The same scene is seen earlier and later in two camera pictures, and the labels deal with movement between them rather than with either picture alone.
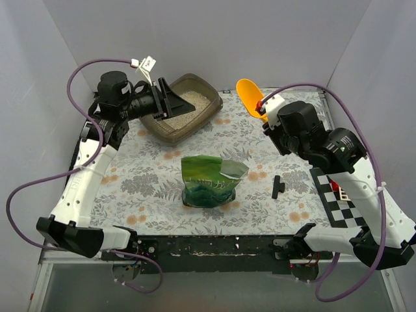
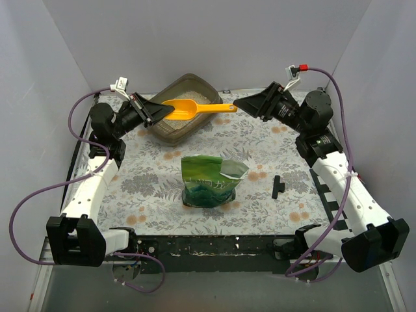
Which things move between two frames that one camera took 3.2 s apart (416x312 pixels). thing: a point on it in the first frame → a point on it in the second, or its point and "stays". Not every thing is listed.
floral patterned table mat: x=142 y=192 stays
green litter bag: x=210 y=181 stays
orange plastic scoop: x=249 y=95 → x=186 y=109
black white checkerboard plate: x=341 y=213 stays
